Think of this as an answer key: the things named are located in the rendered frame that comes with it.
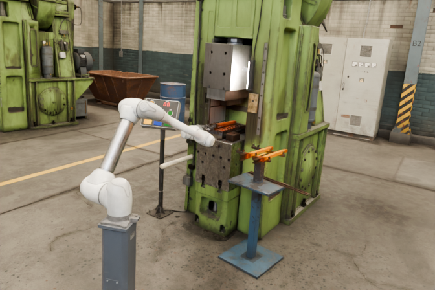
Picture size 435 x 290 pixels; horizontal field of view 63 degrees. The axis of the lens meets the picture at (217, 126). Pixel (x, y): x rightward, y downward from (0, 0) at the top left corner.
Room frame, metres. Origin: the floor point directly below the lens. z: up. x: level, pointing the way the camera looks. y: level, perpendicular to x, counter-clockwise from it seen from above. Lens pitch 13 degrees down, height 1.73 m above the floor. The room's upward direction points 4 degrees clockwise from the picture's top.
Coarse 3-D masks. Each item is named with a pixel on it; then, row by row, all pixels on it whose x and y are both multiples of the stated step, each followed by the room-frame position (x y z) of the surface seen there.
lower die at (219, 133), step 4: (240, 124) 3.49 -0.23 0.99; (228, 128) 3.28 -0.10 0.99; (232, 128) 3.29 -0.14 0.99; (236, 128) 3.34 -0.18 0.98; (244, 128) 3.47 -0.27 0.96; (208, 132) 3.23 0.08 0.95; (212, 132) 3.20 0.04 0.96; (216, 132) 3.18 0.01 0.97; (220, 132) 3.15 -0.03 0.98; (224, 132) 3.17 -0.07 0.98; (244, 132) 3.47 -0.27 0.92; (216, 136) 3.18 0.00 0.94; (220, 136) 3.15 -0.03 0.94
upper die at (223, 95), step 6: (210, 90) 3.23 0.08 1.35; (216, 90) 3.19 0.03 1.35; (222, 90) 3.16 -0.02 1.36; (240, 90) 3.36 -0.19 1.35; (246, 90) 3.45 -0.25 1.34; (210, 96) 3.23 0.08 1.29; (216, 96) 3.19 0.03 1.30; (222, 96) 3.16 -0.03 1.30; (228, 96) 3.19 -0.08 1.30; (234, 96) 3.28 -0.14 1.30; (240, 96) 3.36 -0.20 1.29; (246, 96) 3.46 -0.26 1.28
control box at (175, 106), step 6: (156, 102) 3.42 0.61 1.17; (162, 102) 3.41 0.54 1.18; (168, 102) 3.40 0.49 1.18; (174, 102) 3.40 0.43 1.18; (162, 108) 3.38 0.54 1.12; (168, 108) 3.37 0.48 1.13; (174, 108) 3.37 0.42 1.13; (180, 108) 3.44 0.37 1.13; (174, 114) 3.34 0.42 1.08; (144, 126) 3.34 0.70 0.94; (150, 126) 3.31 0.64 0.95; (156, 126) 3.29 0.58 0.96; (162, 126) 3.29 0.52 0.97; (168, 126) 3.28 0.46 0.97
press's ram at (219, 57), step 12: (216, 48) 3.21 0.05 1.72; (228, 48) 3.14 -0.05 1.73; (240, 48) 3.21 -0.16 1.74; (216, 60) 3.21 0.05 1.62; (228, 60) 3.14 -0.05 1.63; (240, 60) 3.23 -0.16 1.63; (204, 72) 3.28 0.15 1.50; (216, 72) 3.20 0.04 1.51; (228, 72) 3.13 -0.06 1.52; (240, 72) 3.24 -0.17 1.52; (204, 84) 3.27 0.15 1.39; (216, 84) 3.20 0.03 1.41; (228, 84) 3.13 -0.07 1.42; (240, 84) 3.25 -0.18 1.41
